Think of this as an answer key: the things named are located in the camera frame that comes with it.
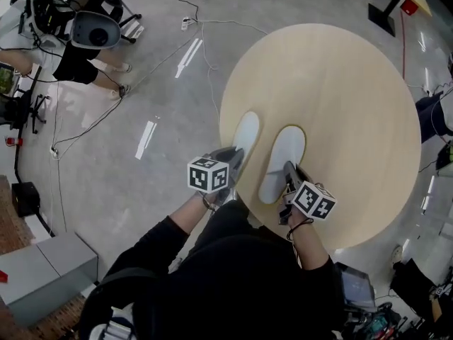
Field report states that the black box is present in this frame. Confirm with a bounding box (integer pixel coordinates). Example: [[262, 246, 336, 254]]
[[11, 181, 40, 218]]

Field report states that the green screen monitor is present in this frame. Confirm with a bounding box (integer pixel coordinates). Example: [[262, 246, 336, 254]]
[[0, 64, 21, 95]]

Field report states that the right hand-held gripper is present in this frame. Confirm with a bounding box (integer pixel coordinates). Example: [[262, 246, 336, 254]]
[[278, 160, 337, 225]]

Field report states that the person's black clothed torso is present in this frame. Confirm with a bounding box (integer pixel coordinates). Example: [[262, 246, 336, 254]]
[[80, 200, 350, 340]]

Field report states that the dark laptop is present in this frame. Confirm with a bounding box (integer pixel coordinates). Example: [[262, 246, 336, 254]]
[[335, 261, 377, 312]]

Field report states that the person's left forearm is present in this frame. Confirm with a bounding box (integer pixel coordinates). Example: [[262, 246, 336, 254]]
[[134, 191, 215, 258]]

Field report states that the black floor cable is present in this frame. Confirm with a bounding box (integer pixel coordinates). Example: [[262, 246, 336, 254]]
[[173, 0, 200, 23]]

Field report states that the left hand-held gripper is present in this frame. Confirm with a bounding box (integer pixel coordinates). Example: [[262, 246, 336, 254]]
[[187, 147, 245, 207]]

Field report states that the black backpack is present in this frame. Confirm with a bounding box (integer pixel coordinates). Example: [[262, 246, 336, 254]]
[[78, 266, 162, 340]]

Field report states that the black office chair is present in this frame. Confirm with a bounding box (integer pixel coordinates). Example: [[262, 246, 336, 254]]
[[0, 92, 50, 135]]

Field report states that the person's right forearm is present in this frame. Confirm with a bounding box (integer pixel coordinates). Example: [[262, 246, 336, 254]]
[[287, 215, 336, 279]]

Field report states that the grey cabinet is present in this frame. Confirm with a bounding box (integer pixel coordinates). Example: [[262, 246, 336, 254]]
[[0, 231, 99, 329]]

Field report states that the white floor cable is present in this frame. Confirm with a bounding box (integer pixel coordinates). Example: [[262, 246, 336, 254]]
[[190, 18, 270, 115]]

